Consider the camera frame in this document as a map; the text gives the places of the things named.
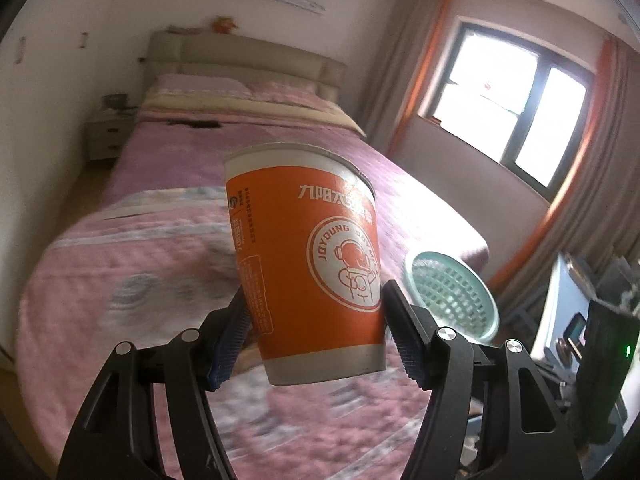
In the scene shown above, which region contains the green plastic mesh basket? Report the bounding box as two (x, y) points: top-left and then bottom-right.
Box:
(402, 251), (499, 343)

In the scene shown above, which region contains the white desk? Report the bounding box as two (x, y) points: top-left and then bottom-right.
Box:
(530, 252), (601, 366)

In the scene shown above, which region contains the dark framed window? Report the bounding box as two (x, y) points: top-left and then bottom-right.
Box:
(417, 19), (596, 191)

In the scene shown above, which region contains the beige padded headboard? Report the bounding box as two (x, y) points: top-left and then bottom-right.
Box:
(145, 31), (348, 106)

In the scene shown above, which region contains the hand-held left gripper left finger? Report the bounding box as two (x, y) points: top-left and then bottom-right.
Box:
(57, 285), (253, 480)

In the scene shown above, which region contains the beige nightstand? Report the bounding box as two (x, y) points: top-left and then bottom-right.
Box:
(85, 108), (138, 161)

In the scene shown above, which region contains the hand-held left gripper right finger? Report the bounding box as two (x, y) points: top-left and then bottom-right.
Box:
(382, 280), (583, 480)

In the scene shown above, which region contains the pink quilted blanket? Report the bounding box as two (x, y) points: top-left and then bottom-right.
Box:
(15, 187), (451, 480)

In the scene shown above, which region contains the white wardrobe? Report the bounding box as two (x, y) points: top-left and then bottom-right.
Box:
(0, 0), (108, 366)

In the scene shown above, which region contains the black smartphone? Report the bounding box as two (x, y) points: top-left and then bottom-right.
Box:
(564, 312), (588, 356)

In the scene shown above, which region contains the pink pillow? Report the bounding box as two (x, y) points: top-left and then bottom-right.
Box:
(147, 74), (251, 101)
(250, 82), (331, 106)

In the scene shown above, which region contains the purple bedspread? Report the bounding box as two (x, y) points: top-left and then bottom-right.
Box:
(102, 120), (490, 281)

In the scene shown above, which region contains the beige folded bed sheet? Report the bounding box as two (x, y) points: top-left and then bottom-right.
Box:
(137, 92), (368, 136)

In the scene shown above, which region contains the grey orange curtain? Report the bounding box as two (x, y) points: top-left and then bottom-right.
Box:
(487, 35), (640, 306)
(357, 0), (453, 161)

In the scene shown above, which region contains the orange paper cup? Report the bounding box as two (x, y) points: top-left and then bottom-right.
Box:
(223, 142), (387, 387)

